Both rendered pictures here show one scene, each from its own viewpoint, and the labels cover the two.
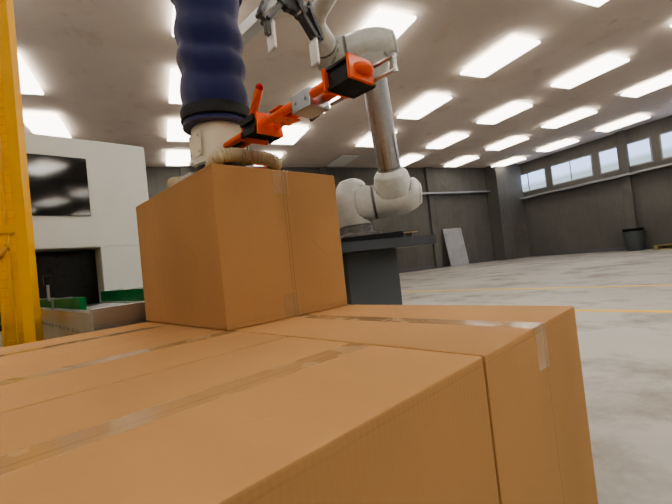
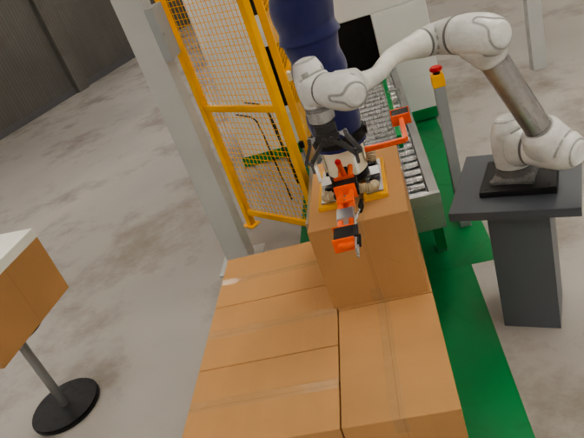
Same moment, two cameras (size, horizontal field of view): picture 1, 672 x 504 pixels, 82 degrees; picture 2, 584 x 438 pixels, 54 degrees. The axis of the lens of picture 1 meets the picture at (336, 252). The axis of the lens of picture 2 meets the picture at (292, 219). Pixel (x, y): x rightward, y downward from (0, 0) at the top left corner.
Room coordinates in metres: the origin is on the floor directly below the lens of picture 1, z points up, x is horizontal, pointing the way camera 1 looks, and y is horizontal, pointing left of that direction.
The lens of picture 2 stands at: (-0.15, -1.34, 2.08)
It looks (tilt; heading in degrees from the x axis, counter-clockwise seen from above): 29 degrees down; 58
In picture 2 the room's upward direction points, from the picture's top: 20 degrees counter-clockwise
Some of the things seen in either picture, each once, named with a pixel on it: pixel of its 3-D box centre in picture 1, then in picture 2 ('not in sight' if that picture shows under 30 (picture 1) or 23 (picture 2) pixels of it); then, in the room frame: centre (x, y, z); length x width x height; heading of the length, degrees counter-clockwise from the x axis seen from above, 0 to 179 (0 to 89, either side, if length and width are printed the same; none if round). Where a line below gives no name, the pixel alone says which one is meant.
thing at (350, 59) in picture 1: (347, 77); (344, 238); (0.82, -0.06, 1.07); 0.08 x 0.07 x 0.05; 43
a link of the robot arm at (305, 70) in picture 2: not in sight; (313, 82); (0.97, 0.04, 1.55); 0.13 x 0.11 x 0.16; 80
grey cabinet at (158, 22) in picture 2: not in sight; (163, 31); (1.43, 1.75, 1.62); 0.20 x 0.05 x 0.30; 44
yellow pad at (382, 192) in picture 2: not in sight; (373, 175); (1.33, 0.27, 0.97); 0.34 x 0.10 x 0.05; 43
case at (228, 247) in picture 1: (234, 252); (366, 222); (1.27, 0.33, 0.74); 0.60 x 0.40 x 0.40; 43
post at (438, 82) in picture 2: not in sight; (452, 154); (2.30, 0.62, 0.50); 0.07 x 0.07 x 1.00; 44
